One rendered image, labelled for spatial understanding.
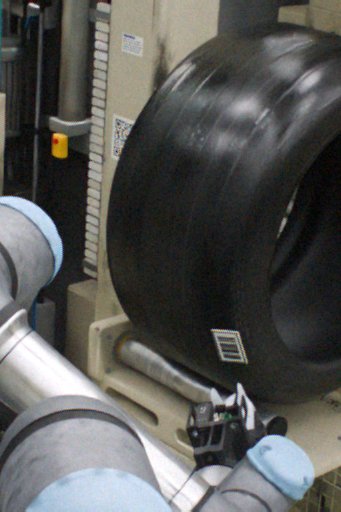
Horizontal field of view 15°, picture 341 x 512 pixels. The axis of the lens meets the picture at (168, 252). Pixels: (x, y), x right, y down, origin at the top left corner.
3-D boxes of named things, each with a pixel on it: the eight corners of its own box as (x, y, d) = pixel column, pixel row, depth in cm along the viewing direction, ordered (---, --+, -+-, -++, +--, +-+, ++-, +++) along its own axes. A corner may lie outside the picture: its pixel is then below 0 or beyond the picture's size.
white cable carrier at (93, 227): (83, 272, 229) (96, 2, 212) (105, 266, 232) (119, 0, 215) (99, 280, 226) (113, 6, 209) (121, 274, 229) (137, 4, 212)
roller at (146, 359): (137, 333, 215) (131, 359, 216) (117, 334, 212) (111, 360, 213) (292, 416, 191) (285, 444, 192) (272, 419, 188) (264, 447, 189)
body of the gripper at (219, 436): (246, 390, 164) (238, 448, 153) (264, 444, 168) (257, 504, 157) (188, 401, 166) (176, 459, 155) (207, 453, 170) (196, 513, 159)
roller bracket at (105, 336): (85, 377, 214) (88, 322, 210) (255, 321, 239) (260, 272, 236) (98, 384, 211) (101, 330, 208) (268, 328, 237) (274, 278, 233)
